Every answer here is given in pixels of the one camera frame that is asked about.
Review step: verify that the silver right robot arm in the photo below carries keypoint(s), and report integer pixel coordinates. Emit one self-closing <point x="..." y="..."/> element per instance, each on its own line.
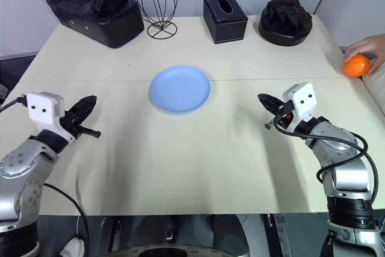
<point x="346" y="175"/>

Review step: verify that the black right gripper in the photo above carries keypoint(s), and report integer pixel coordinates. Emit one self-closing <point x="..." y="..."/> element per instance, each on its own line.
<point x="282" y="121"/>

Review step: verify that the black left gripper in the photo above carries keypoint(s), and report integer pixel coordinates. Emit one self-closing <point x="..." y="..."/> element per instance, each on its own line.
<point x="70" y="125"/>

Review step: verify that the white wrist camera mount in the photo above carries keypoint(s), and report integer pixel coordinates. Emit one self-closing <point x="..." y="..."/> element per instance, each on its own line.
<point x="42" y="108"/>
<point x="303" y="97"/>

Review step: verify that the black leather tissue box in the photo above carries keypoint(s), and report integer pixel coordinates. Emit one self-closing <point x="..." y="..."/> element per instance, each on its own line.
<point x="228" y="29"/>

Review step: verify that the black round base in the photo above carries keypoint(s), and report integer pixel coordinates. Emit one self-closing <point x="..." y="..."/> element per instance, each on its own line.
<point x="282" y="39"/>

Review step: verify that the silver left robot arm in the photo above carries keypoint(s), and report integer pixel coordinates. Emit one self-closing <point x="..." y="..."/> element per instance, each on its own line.
<point x="21" y="163"/>

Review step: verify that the person's bare hand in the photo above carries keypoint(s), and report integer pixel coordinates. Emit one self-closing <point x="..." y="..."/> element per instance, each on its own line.
<point x="365" y="46"/>

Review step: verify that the black metal table leg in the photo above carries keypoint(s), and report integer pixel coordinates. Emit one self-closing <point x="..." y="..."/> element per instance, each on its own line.
<point x="275" y="224"/>
<point x="109" y="230"/>

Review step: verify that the black glove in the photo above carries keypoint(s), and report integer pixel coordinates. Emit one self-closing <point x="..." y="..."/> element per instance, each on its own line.
<point x="285" y="10"/>

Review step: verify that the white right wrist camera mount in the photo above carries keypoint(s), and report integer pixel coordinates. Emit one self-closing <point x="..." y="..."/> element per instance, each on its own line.
<point x="303" y="97"/>

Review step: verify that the dark grey seat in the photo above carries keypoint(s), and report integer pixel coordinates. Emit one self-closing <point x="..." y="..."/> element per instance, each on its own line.
<point x="12" y="70"/>

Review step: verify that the dark rounded shell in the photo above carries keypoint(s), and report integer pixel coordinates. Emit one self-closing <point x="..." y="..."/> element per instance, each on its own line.
<point x="231" y="233"/>

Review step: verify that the white shoe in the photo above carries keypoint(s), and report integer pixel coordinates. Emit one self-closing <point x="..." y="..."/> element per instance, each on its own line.
<point x="73" y="248"/>

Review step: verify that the light blue plate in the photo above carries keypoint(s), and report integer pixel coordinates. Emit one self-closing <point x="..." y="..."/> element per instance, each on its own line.
<point x="179" y="88"/>

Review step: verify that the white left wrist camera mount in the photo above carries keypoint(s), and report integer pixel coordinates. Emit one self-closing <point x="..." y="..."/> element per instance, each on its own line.
<point x="42" y="108"/>

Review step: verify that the orange fruit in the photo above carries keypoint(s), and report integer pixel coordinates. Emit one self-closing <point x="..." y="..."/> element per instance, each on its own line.
<point x="356" y="66"/>

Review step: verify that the cream table cloth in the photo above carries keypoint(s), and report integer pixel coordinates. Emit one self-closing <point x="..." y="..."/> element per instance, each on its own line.
<point x="180" y="163"/>

